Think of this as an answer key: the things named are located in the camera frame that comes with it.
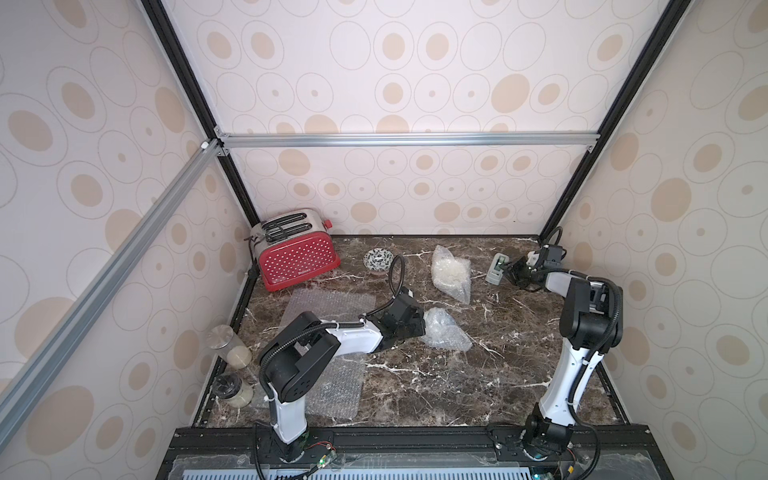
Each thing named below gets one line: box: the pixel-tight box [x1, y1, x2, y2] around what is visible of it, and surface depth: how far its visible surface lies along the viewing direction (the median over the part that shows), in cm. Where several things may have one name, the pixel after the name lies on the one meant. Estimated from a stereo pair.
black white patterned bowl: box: [363, 247, 394, 272], surface depth 111 cm
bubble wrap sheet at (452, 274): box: [431, 245, 472, 304], surface depth 102 cm
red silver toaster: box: [250, 209, 341, 292], surface depth 100 cm
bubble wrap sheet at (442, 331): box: [420, 307, 474, 352], surface depth 89 cm
